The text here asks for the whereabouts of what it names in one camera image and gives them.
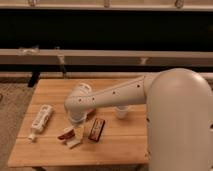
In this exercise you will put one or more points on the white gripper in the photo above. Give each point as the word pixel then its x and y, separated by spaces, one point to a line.
pixel 76 119

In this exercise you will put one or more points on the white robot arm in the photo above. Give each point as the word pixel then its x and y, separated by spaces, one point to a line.
pixel 179 104

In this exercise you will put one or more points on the orange ceramic bowl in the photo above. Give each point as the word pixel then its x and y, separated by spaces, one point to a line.
pixel 90 113

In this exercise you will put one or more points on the brown chocolate bar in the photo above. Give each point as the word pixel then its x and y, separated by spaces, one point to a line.
pixel 96 129

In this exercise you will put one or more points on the white toothpaste tube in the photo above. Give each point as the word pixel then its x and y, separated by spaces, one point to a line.
pixel 40 121

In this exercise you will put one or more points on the white plastic cup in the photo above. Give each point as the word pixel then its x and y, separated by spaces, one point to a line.
pixel 121 111

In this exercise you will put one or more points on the black table leg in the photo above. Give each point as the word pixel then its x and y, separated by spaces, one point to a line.
pixel 34 79

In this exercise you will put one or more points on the grey metal rail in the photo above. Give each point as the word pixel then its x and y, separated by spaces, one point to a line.
pixel 105 57

